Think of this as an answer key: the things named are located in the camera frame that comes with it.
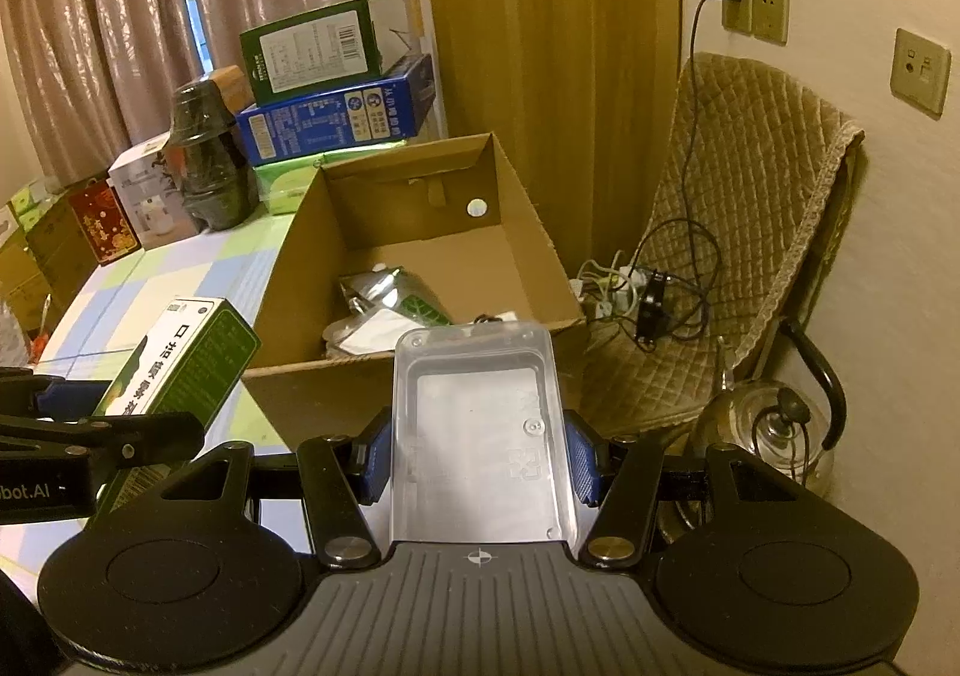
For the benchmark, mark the blue printed box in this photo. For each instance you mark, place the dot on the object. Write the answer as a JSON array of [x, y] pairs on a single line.
[[322, 117]]

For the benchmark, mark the brown cardboard carton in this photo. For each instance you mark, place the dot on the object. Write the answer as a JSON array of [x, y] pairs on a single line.
[[19, 286], [60, 248]]

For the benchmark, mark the black power adapter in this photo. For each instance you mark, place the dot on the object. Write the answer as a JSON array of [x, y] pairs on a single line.
[[652, 308]]

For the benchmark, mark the silver foil bag green leaf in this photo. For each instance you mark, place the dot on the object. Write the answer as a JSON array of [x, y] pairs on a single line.
[[390, 289]]

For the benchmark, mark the white humidifier box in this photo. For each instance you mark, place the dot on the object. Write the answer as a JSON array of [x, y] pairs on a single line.
[[142, 196]]

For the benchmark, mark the large green printed box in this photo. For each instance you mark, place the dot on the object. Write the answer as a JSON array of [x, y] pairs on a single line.
[[315, 49]]

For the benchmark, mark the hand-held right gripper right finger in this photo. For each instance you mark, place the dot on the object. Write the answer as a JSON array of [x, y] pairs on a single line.
[[581, 462]]

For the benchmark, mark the quilted chair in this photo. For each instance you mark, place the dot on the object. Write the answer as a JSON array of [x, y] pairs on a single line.
[[757, 181]]

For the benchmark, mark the yellow curtain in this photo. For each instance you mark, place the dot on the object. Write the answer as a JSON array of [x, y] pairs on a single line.
[[547, 45]]

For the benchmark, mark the small green medicine box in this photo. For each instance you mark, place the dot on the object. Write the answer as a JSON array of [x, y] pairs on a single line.
[[202, 361]]

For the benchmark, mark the white power strip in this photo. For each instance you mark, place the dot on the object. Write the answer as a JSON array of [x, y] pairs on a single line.
[[611, 293]]

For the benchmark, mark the stainless steel kettle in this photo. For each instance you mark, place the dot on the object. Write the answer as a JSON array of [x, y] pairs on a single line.
[[731, 421]]

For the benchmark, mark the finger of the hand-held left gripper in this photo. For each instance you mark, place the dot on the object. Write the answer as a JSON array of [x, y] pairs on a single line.
[[112, 440], [67, 397]]

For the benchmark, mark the clear package white card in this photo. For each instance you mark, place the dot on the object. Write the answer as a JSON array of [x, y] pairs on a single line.
[[367, 334]]

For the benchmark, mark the large wall socket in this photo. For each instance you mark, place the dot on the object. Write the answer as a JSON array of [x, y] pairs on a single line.
[[921, 72]]

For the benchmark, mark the green tissue boxes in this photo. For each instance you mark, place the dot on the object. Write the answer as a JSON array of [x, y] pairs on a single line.
[[30, 203]]

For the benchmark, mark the desktop with checkered cloth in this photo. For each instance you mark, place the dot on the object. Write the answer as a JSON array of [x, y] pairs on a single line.
[[150, 286]]

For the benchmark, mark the black chair frame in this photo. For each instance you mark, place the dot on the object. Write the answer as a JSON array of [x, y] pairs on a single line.
[[825, 368]]

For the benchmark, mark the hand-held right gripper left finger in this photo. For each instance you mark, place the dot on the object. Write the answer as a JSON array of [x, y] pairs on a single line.
[[379, 462]]

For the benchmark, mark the brown cardboard box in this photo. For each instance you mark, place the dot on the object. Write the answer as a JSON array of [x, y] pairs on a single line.
[[289, 286]]

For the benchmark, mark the clear plastic tray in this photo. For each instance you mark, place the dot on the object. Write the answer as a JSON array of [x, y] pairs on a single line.
[[480, 436]]

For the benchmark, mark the dark stacked flower pots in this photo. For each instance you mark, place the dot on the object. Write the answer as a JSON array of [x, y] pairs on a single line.
[[210, 173]]

